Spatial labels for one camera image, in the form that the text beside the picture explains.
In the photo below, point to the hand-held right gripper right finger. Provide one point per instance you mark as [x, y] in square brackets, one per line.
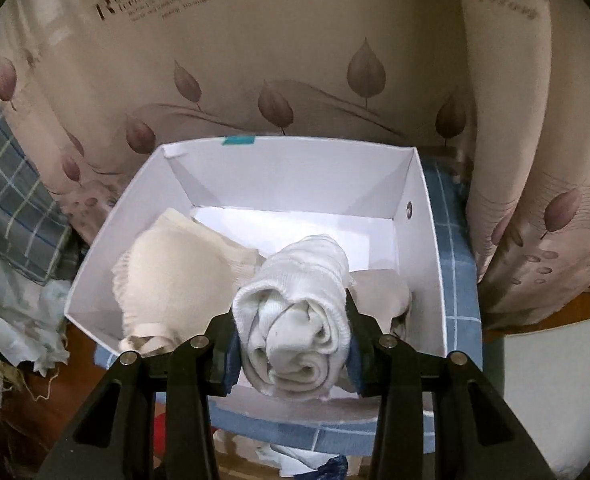
[355, 367]

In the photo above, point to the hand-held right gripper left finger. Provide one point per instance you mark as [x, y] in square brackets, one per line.
[232, 365]

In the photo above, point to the white sock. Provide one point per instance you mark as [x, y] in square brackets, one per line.
[295, 320]

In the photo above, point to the beige sock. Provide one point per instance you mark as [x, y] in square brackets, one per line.
[380, 295]

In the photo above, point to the beige cream socks bundle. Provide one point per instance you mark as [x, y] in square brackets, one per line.
[175, 280]

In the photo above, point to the white cardboard shoe box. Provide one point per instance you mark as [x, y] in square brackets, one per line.
[285, 180]

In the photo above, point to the blue underwear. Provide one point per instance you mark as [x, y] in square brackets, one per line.
[335, 467]

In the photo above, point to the white patterned underwear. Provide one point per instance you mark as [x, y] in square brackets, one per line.
[290, 460]

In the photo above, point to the blue checked cloth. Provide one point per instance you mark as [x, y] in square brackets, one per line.
[455, 280]

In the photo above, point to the grey plaid cloth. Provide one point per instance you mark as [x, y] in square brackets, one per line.
[10, 200]

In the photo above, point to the leaf print curtain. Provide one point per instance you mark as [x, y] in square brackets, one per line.
[275, 35]

